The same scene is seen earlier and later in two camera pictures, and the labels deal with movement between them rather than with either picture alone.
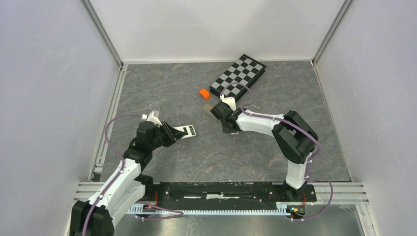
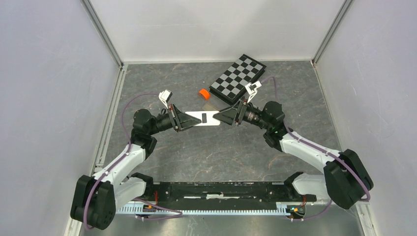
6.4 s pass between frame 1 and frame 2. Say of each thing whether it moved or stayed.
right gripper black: moved
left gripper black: moved
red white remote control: moved
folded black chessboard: stayed
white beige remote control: stayed
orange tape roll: stayed
